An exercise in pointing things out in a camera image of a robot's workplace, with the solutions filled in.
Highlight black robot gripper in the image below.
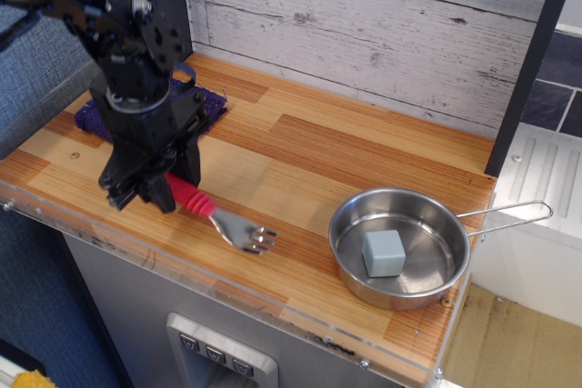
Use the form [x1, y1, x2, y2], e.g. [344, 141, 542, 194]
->
[93, 89, 211, 214]

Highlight red handled metal fork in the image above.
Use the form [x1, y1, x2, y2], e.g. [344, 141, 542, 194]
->
[166, 173, 277, 255]

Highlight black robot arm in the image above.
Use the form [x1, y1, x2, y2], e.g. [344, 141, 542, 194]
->
[1, 0, 211, 213]

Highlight clear acrylic table edge guard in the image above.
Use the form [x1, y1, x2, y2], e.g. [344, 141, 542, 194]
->
[1, 182, 447, 387]

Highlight silver metal pan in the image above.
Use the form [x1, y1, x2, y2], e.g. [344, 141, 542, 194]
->
[328, 186, 555, 312]

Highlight purple folded cloth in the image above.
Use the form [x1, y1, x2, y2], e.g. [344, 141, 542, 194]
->
[75, 78, 227, 143]

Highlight silver button control panel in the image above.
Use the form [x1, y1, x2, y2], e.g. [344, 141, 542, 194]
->
[166, 313, 279, 387]

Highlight light blue cube block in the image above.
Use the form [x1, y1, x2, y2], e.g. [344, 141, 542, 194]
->
[362, 229, 406, 278]

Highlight yellow object at corner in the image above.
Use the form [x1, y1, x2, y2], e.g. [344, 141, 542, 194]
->
[10, 371, 56, 388]

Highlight black right vertical post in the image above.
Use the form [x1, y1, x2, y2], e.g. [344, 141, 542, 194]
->
[485, 0, 566, 177]

